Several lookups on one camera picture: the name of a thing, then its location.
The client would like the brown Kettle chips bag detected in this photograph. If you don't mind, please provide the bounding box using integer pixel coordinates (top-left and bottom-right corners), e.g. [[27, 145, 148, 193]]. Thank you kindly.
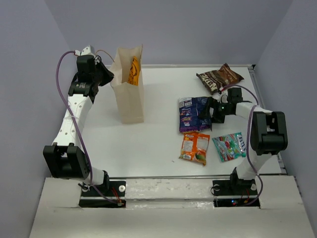
[[196, 63, 244, 95]]

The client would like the orange Kettle chips bag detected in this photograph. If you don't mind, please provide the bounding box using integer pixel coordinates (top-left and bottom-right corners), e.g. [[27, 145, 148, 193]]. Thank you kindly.
[[127, 56, 141, 86]]

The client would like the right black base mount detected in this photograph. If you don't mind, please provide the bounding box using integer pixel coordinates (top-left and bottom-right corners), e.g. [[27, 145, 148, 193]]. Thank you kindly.
[[211, 179, 260, 208]]

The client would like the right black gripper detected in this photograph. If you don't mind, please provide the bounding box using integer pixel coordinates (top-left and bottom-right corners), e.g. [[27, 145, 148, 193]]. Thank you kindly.
[[198, 97, 232, 124]]

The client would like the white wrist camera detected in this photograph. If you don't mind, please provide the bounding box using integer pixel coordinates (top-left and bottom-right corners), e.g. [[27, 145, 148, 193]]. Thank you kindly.
[[218, 87, 228, 103], [74, 45, 96, 57]]

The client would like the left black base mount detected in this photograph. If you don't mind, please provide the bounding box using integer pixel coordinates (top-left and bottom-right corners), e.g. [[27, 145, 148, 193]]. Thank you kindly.
[[78, 180, 126, 208]]

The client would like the teal Fox's candy bag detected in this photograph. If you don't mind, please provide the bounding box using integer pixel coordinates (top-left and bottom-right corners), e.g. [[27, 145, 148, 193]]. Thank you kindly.
[[212, 132, 246, 162]]

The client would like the cream paper bag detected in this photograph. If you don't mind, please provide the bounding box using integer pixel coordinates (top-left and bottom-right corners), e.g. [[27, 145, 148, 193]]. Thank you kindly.
[[109, 45, 144, 124]]

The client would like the orange candy bag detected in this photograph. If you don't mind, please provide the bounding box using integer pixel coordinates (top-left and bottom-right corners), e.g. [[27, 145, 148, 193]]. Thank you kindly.
[[179, 133, 210, 166]]

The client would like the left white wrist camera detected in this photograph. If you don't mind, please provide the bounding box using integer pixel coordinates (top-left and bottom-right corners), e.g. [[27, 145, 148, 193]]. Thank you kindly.
[[74, 45, 96, 57]]

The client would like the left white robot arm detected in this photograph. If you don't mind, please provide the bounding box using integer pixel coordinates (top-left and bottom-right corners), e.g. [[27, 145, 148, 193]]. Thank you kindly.
[[43, 53, 113, 196]]

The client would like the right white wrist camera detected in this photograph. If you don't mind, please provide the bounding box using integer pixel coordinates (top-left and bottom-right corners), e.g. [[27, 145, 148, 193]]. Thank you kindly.
[[218, 87, 228, 103]]

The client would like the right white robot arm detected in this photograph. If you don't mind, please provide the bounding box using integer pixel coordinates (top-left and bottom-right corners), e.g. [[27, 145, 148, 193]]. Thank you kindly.
[[199, 86, 288, 196]]

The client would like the blue purple candy bag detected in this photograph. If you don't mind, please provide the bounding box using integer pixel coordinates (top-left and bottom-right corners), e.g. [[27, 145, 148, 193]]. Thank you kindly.
[[178, 97, 211, 134]]

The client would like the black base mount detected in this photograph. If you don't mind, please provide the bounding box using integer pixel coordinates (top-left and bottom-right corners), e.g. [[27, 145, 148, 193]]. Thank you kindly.
[[78, 180, 126, 208], [211, 179, 260, 208]]

